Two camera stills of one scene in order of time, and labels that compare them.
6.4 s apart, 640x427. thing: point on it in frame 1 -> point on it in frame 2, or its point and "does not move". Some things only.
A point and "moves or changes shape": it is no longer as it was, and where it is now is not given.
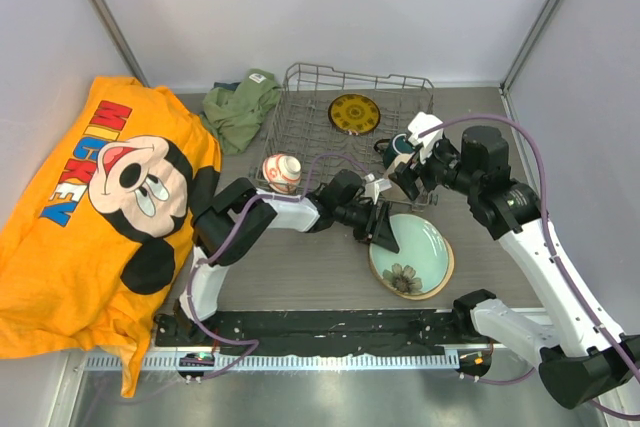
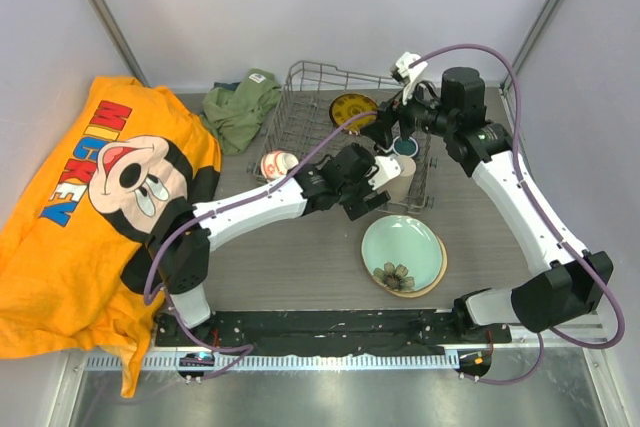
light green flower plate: x=422 y=262 moves or changes shape
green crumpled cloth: x=236 y=114 does not move
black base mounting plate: x=309 y=330 does not move
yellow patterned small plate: x=353 y=114 does not move
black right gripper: x=406 y=177 -> x=400 y=112
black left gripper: x=382 y=233 -> x=356 y=205
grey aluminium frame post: x=105 y=13 does not move
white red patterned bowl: x=282 y=173 does not move
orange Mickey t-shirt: x=104 y=231 does not move
